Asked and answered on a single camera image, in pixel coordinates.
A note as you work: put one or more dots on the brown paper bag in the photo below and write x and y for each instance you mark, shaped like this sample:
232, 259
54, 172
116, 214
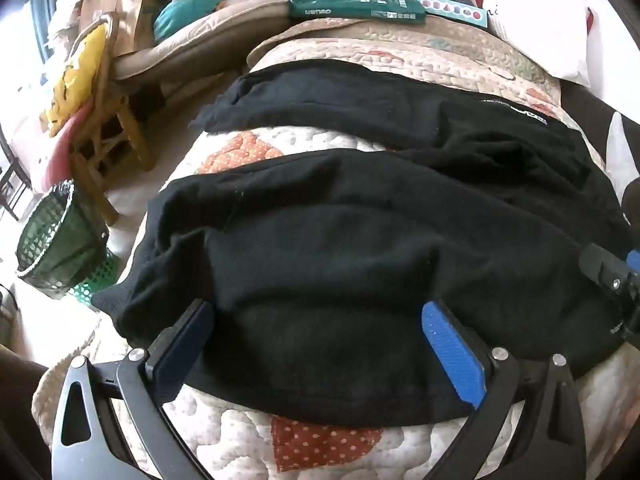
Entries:
132, 5

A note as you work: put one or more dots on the dark round cloth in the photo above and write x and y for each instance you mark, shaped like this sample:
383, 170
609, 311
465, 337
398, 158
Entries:
632, 200

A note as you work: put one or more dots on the yellow plush cushion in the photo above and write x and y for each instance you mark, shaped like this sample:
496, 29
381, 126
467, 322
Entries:
75, 75

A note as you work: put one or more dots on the white triangular cloth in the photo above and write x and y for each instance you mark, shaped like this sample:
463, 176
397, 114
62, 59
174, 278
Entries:
622, 150

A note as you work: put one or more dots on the beige padded cushion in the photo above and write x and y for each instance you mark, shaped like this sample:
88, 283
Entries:
200, 45

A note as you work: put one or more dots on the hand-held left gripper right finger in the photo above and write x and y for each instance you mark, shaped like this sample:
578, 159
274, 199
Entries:
452, 355

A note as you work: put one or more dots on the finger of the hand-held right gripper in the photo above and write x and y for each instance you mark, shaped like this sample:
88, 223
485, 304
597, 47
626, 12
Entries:
607, 270

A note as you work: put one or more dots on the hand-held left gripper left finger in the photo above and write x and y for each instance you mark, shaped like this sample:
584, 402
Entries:
182, 347

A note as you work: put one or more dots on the patchwork quilted blanket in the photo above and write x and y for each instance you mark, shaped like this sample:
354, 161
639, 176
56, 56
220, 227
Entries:
250, 147

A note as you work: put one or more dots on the green mesh basket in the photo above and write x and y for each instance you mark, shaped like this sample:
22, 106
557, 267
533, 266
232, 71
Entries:
55, 240

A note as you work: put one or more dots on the teal cushion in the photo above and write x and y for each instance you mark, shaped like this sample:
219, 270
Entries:
185, 15

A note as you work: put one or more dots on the black pants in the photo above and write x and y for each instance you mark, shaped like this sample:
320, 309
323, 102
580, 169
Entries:
325, 260

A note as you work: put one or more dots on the long green box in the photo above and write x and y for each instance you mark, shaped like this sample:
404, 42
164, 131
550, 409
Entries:
350, 7

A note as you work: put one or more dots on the pink cushion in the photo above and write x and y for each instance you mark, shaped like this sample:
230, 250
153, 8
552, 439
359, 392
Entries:
55, 155

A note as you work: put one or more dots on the wooden chair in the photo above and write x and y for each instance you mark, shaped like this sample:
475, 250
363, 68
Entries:
127, 125

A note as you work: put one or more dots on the light blue box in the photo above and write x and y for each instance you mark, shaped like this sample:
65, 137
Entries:
450, 10

